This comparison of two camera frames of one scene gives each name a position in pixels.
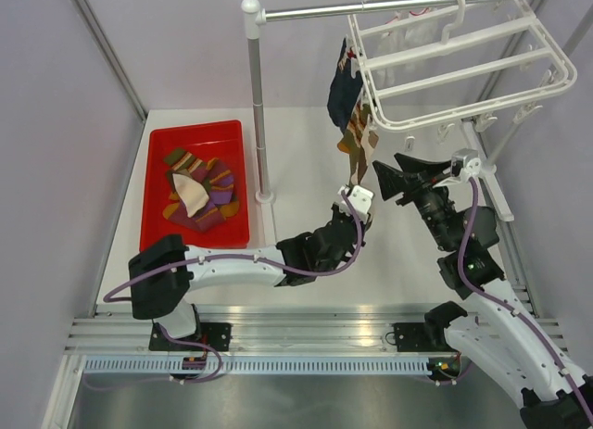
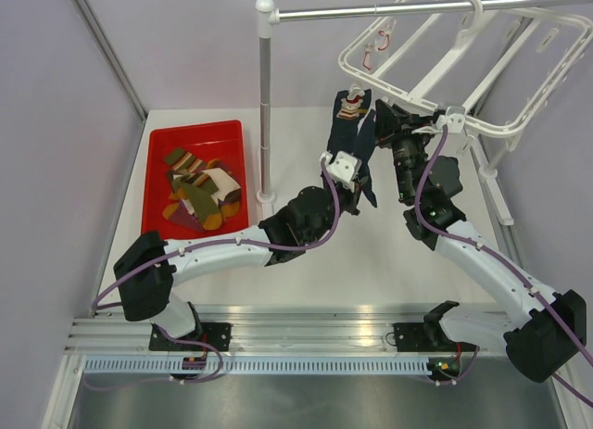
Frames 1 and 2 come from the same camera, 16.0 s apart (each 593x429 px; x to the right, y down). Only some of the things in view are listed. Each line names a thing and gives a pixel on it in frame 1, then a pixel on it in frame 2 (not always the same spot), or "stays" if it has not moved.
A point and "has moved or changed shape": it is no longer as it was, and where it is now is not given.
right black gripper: [392, 182] -> [394, 124]
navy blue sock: [345, 92] -> [364, 128]
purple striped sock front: [221, 180] -> [181, 214]
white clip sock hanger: [427, 70] has moved or changed shape
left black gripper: [339, 214] -> [352, 195]
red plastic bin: [222, 141] stays
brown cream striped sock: [191, 194] -> [228, 190]
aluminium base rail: [272, 327] stays
